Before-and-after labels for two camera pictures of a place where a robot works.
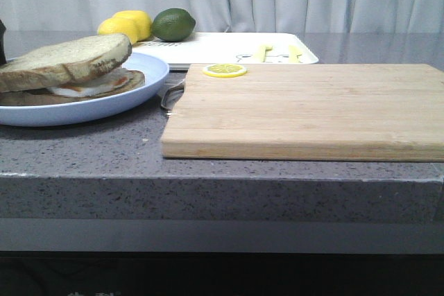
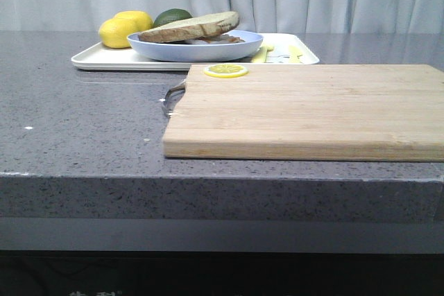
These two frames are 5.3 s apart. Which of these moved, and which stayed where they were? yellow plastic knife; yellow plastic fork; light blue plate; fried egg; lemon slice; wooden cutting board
Moved: fried egg; light blue plate
Stayed: wooden cutting board; lemon slice; yellow plastic knife; yellow plastic fork
